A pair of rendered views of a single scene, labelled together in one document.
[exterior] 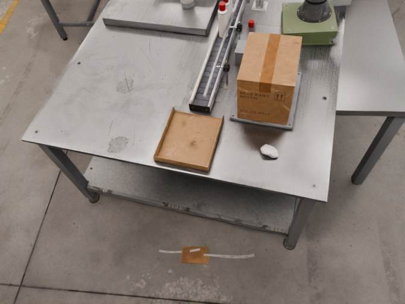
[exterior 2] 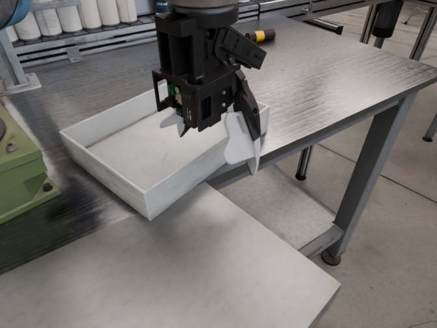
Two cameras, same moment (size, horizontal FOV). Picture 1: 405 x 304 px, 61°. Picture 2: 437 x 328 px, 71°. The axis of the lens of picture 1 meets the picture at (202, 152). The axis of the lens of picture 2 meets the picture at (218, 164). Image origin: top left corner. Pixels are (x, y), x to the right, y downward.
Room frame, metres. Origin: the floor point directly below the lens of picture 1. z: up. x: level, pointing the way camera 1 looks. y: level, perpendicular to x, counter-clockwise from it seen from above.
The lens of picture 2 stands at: (1.53, -1.23, 1.14)
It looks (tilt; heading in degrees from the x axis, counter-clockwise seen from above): 40 degrees down; 32
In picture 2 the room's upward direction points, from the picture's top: straight up
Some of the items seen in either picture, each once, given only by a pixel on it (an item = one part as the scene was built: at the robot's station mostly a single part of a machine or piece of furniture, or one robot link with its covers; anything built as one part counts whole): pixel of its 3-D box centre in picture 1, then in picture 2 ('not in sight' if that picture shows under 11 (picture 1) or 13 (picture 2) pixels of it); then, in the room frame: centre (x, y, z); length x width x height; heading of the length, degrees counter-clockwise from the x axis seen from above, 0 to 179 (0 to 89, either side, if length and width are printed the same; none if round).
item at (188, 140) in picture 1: (189, 137); not in sight; (0.94, 0.05, 0.85); 0.30 x 0.26 x 0.04; 156
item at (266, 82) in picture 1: (268, 79); not in sight; (1.09, -0.36, 0.99); 0.30 x 0.24 x 0.27; 158
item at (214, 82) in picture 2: not in sight; (201, 65); (1.80, -1.03, 1.00); 0.09 x 0.08 x 0.12; 172
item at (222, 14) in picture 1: (222, 20); not in sight; (1.56, -0.23, 0.98); 0.05 x 0.05 x 0.20
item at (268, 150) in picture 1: (269, 151); not in sight; (0.79, -0.30, 0.85); 0.08 x 0.07 x 0.04; 21
